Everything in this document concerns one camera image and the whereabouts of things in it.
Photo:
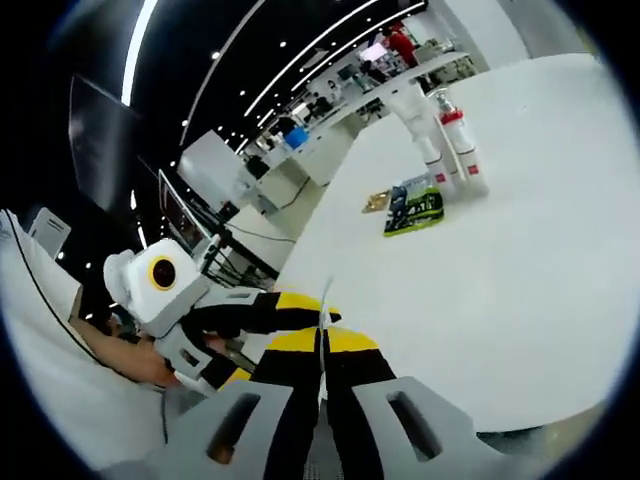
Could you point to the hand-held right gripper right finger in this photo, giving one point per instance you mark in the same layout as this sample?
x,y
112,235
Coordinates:
x,y
360,400

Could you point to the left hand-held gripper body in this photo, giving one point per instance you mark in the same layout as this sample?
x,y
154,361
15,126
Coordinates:
x,y
145,295

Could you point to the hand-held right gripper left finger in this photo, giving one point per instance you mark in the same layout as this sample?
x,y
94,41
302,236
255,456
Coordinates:
x,y
290,400

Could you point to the small clear plastic packet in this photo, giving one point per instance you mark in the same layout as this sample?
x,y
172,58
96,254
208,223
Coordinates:
x,y
324,315

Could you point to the green and silver foil packet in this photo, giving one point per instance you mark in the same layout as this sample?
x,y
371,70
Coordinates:
x,y
417,210

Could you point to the white skincare tube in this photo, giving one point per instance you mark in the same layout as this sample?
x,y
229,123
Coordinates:
x,y
410,110

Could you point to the white skincare pump bottle red collar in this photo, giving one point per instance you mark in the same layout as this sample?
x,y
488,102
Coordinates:
x,y
456,135

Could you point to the person's left hand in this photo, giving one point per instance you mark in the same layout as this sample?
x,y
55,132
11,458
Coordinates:
x,y
162,370

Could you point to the monitor on work stand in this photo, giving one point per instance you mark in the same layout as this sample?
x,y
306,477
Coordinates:
x,y
180,215

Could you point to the white ceiling air conditioner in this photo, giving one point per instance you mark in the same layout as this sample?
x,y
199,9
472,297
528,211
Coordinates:
x,y
47,230

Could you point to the person's white shirt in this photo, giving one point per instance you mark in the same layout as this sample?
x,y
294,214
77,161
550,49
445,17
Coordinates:
x,y
75,400

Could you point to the dark studio light panel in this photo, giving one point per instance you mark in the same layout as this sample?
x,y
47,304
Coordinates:
x,y
105,145

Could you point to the small gold foil packet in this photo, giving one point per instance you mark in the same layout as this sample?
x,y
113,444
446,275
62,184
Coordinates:
x,y
378,202

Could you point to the white office counters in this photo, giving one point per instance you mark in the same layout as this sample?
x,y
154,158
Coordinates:
x,y
320,150

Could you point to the blue bin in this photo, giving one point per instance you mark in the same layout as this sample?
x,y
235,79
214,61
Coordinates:
x,y
297,137

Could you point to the long ceiling strip light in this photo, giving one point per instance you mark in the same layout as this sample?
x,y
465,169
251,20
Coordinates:
x,y
137,50

